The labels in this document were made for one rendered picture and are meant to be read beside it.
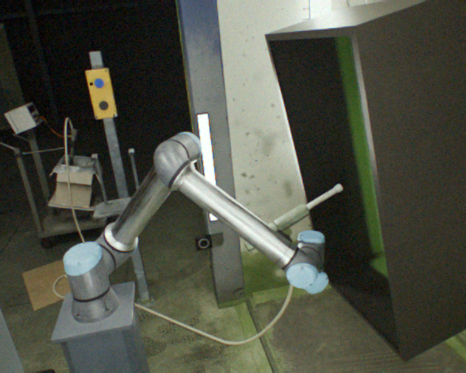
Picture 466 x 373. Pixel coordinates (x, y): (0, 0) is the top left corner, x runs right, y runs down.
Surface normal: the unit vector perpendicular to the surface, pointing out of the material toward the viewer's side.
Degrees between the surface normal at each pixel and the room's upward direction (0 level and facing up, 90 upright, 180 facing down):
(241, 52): 90
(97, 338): 90
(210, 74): 90
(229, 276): 90
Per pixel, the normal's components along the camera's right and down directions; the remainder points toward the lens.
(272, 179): 0.19, 0.33
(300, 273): -0.28, 0.41
